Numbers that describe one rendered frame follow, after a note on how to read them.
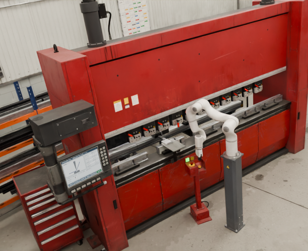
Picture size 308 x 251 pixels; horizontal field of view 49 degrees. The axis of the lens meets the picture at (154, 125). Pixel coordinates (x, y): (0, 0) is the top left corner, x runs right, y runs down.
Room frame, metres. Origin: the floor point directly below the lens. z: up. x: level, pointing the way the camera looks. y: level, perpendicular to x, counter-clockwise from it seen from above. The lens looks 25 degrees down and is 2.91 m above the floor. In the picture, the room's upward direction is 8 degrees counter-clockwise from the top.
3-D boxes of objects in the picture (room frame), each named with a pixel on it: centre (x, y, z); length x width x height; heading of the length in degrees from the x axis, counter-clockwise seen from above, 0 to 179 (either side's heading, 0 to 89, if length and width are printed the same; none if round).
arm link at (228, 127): (3.08, -0.77, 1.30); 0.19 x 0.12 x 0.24; 142
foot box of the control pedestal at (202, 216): (3.36, -0.42, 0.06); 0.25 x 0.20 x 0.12; 15
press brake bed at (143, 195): (3.92, -0.71, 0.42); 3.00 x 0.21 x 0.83; 119
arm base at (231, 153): (3.11, -0.79, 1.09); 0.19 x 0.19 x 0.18
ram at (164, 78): (3.96, -0.69, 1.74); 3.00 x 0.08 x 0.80; 119
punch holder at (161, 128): (3.64, -0.10, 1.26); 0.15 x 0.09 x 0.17; 119
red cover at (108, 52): (3.96, -0.70, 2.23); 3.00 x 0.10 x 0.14; 119
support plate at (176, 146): (3.52, -0.19, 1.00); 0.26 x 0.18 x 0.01; 29
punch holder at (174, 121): (3.73, -0.28, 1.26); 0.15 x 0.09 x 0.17; 119
